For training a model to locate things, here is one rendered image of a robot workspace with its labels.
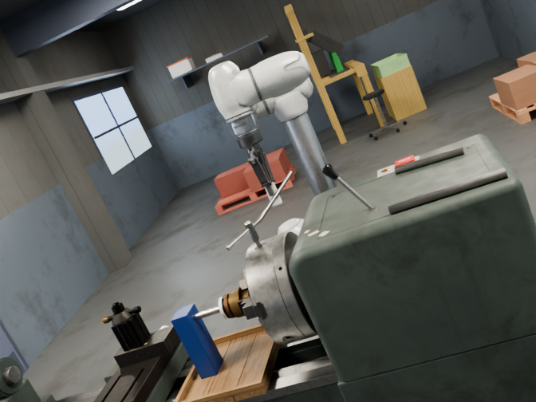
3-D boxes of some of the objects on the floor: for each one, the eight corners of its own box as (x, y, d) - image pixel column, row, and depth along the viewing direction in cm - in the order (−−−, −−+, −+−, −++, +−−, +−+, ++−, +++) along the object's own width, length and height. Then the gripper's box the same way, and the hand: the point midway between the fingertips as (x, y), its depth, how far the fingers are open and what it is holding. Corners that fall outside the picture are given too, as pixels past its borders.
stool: (383, 128, 864) (368, 91, 850) (413, 122, 817) (398, 82, 803) (360, 143, 834) (345, 104, 821) (390, 138, 788) (374, 96, 774)
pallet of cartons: (296, 171, 844) (285, 146, 834) (294, 185, 769) (282, 157, 759) (226, 200, 864) (214, 175, 854) (218, 216, 789) (205, 189, 779)
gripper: (241, 133, 179) (270, 202, 184) (230, 140, 167) (262, 214, 171) (262, 124, 177) (292, 195, 181) (253, 131, 165) (285, 206, 169)
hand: (273, 194), depth 176 cm, fingers closed
